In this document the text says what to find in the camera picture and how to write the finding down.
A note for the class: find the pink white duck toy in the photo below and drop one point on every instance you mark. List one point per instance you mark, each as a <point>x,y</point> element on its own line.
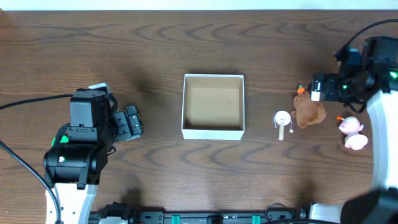
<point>351,127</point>

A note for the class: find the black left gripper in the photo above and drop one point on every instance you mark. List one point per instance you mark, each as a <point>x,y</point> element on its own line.
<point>126,123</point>

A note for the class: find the brown plush capybara toy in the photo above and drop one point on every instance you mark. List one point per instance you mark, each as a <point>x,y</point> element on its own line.
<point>307,112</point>

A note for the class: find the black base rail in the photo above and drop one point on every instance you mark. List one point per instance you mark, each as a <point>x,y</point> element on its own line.
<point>121,213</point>

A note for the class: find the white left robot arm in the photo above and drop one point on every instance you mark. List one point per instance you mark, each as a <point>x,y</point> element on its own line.
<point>80,152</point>

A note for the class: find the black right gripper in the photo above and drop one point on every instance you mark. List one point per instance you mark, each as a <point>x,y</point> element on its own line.
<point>330,80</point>

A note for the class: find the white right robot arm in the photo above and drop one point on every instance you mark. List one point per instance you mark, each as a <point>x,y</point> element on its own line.
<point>378,90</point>

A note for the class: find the green round bottle cap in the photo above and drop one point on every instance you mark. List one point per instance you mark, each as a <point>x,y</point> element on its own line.
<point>63,139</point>

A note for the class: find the white cardboard box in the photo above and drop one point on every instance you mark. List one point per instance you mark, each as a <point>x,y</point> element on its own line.
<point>213,107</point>

